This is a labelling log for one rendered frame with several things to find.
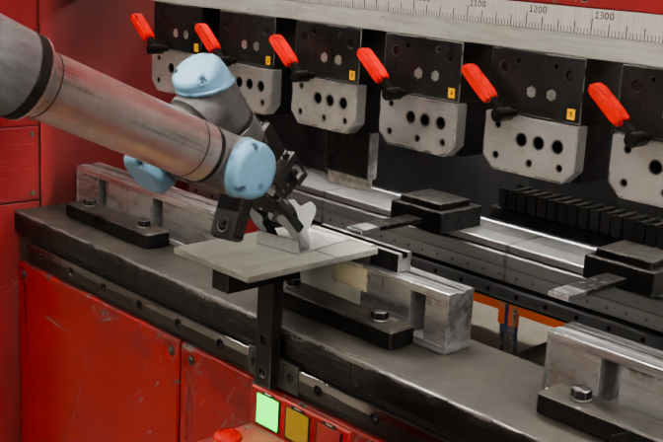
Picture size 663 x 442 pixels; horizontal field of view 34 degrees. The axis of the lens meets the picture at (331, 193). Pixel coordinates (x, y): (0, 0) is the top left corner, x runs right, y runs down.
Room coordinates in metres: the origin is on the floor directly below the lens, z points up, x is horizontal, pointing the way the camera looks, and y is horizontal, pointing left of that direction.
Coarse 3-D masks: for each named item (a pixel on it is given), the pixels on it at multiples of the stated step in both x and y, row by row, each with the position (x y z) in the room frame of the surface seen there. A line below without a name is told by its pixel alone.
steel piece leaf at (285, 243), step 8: (264, 232) 1.62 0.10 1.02; (264, 240) 1.62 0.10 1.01; (272, 240) 1.61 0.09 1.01; (280, 240) 1.60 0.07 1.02; (288, 240) 1.59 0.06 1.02; (312, 240) 1.66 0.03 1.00; (320, 240) 1.66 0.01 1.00; (328, 240) 1.66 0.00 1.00; (336, 240) 1.66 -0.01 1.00; (272, 248) 1.61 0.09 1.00; (280, 248) 1.60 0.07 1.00; (288, 248) 1.59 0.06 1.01; (296, 248) 1.58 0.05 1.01; (304, 248) 1.61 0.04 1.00; (312, 248) 1.61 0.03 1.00; (320, 248) 1.62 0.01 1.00
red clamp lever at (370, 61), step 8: (360, 48) 1.60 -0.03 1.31; (368, 48) 1.61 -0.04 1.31; (360, 56) 1.59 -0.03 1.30; (368, 56) 1.59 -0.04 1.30; (376, 56) 1.60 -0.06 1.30; (368, 64) 1.58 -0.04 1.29; (376, 64) 1.58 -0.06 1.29; (368, 72) 1.59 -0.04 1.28; (376, 72) 1.57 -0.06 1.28; (384, 72) 1.58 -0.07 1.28; (376, 80) 1.57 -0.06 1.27; (384, 80) 1.57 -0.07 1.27; (384, 88) 1.56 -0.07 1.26; (392, 88) 1.56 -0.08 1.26; (400, 88) 1.56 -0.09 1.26; (384, 96) 1.55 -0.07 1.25; (392, 96) 1.55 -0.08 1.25; (400, 96) 1.56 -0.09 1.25
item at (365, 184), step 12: (336, 132) 1.73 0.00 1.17; (336, 144) 1.72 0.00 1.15; (348, 144) 1.71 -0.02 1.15; (360, 144) 1.69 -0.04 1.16; (372, 144) 1.68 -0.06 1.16; (336, 156) 1.72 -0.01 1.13; (348, 156) 1.70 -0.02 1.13; (360, 156) 1.69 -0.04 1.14; (372, 156) 1.68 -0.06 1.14; (336, 168) 1.72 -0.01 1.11; (348, 168) 1.70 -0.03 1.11; (360, 168) 1.68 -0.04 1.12; (372, 168) 1.68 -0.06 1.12; (336, 180) 1.73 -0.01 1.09; (348, 180) 1.71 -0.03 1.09; (360, 180) 1.70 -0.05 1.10; (372, 180) 1.68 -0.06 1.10
